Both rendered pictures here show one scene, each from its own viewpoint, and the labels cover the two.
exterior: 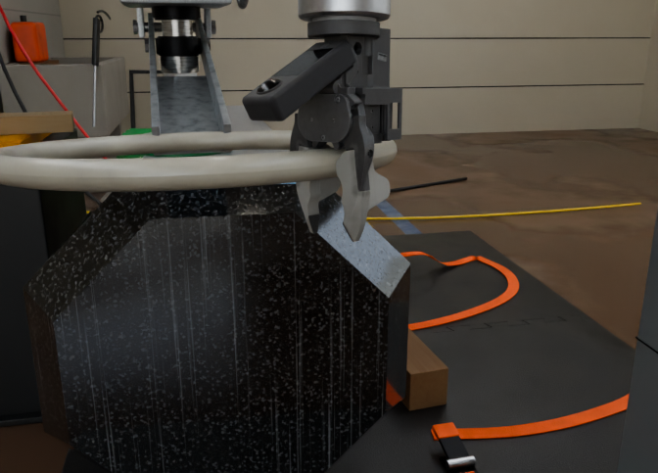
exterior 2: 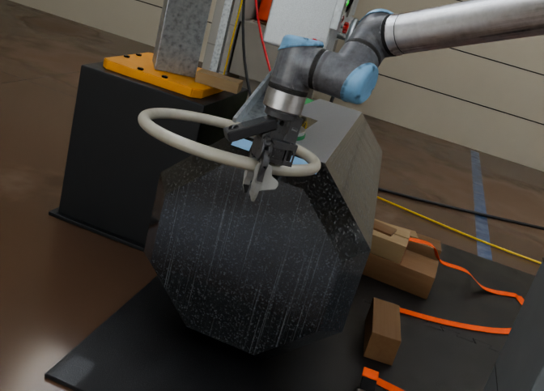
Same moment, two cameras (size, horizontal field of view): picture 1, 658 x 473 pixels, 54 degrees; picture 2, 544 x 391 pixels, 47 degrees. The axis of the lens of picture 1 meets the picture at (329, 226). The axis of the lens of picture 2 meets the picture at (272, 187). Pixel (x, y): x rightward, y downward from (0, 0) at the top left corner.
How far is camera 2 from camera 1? 0.88 m
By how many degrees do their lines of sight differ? 22
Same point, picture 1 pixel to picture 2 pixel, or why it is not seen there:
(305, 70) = (248, 125)
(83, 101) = not seen: hidden behind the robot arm
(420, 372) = (379, 333)
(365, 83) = (282, 138)
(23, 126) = (210, 82)
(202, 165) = (198, 147)
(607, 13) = not seen: outside the picture
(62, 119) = (232, 85)
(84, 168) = (162, 133)
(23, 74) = (256, 31)
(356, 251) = (333, 226)
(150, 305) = (212, 206)
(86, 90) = not seen: hidden behind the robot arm
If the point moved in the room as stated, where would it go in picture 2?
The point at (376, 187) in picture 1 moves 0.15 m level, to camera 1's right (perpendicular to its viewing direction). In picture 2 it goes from (269, 182) to (328, 208)
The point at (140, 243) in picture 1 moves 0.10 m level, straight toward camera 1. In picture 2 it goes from (218, 172) to (210, 180)
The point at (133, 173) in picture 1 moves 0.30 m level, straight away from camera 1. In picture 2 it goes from (175, 141) to (210, 116)
